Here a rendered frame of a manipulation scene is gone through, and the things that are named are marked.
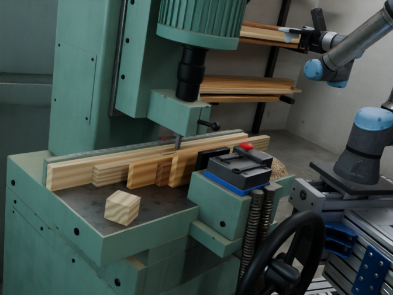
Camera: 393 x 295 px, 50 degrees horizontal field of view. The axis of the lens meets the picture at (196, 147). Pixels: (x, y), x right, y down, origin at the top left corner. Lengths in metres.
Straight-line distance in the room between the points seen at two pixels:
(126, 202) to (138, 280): 0.17
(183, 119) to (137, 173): 0.16
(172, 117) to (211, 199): 0.22
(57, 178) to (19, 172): 0.36
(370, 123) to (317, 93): 3.35
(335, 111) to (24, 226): 3.85
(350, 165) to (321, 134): 3.28
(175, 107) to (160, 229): 0.28
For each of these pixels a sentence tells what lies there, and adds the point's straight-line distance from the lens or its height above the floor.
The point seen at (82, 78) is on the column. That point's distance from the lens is 1.08.
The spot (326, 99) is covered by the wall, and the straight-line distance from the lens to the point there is 4.72.
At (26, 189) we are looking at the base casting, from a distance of 1.17.
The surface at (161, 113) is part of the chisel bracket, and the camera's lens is 0.97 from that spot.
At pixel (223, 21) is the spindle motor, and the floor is 1.25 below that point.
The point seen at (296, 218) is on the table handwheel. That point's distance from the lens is 0.79.
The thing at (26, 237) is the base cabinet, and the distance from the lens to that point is 1.22.
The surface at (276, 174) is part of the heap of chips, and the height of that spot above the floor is 0.91.
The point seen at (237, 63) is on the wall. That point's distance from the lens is 4.22.
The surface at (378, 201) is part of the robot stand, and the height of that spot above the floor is 0.75.
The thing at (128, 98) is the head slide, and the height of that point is 1.04.
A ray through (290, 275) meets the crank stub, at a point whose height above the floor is 0.89.
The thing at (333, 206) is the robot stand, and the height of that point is 0.74.
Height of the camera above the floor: 1.29
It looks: 20 degrees down
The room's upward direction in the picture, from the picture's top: 11 degrees clockwise
